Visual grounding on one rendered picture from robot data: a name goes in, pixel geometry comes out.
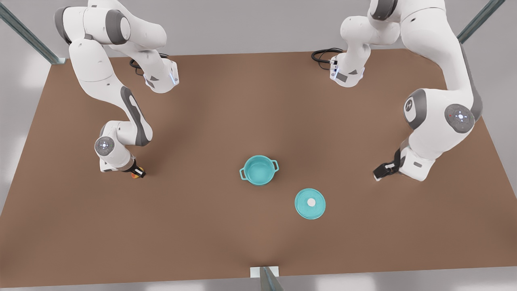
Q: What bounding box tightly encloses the teal lid with white knob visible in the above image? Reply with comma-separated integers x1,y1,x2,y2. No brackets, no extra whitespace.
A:
294,188,326,220

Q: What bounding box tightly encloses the black cable loop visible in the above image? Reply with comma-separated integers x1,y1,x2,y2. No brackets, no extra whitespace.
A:
311,48,345,71
129,53,170,77

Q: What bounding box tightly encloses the teal pot with handles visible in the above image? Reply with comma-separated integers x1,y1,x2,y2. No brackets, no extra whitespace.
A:
240,155,280,186

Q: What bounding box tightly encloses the silver frame post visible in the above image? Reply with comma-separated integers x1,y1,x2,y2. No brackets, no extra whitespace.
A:
0,3,66,65
457,0,506,44
250,266,284,291

